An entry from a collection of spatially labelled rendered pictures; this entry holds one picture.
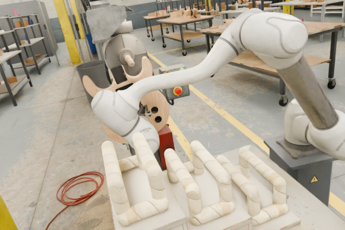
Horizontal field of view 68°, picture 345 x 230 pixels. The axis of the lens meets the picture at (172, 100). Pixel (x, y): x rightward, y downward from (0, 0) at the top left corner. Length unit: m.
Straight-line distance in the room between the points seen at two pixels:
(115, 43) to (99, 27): 0.32
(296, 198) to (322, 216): 0.08
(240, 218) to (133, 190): 0.27
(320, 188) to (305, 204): 0.72
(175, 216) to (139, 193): 0.12
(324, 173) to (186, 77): 0.91
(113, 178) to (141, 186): 0.15
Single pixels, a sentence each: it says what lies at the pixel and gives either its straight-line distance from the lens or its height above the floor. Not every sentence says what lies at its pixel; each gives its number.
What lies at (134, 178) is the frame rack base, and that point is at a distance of 0.72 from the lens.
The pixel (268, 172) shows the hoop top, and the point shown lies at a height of 1.05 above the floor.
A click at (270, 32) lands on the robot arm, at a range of 0.85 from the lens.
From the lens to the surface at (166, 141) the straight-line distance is 1.94.
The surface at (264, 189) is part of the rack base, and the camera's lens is 0.89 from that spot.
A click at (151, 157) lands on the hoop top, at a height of 1.21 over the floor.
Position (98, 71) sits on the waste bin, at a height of 0.63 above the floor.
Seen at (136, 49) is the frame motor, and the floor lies 1.28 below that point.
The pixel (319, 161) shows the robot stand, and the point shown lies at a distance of 1.46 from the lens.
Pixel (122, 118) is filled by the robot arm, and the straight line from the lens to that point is 0.91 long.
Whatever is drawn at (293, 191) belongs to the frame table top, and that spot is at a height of 0.93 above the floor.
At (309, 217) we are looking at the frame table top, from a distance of 0.85.
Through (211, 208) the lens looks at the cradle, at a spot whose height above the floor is 1.06.
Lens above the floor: 1.53
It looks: 22 degrees down
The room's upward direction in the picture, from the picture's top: 9 degrees counter-clockwise
